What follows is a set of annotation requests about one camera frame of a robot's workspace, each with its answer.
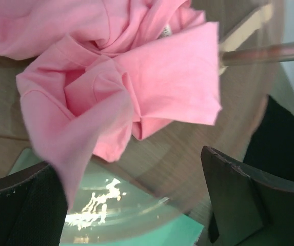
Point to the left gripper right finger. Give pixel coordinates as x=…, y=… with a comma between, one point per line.
x=248, y=206

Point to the teal folder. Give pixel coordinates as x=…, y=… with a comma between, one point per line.
x=121, y=204

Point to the pink t shirt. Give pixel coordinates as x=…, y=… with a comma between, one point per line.
x=106, y=71

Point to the black t shirt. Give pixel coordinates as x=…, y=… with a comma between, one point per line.
x=271, y=148

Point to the pink translucent plastic basket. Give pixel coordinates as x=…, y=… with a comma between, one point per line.
x=242, y=96

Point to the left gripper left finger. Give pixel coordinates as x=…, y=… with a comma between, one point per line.
x=33, y=207

